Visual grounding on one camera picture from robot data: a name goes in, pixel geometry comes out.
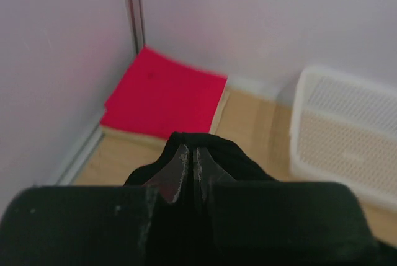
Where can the black t-shirt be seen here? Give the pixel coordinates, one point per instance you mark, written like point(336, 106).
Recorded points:
point(229, 156)

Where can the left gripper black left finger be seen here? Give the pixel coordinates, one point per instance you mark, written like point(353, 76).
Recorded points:
point(98, 225)

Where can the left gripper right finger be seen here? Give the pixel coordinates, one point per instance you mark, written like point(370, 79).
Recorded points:
point(279, 223)

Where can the white perforated plastic basket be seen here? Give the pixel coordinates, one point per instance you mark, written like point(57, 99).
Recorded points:
point(343, 129)

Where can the folded beige t-shirt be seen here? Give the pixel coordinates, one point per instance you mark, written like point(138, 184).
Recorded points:
point(156, 142)

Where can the folded pink t-shirt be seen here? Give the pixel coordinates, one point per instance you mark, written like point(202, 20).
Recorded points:
point(158, 96)

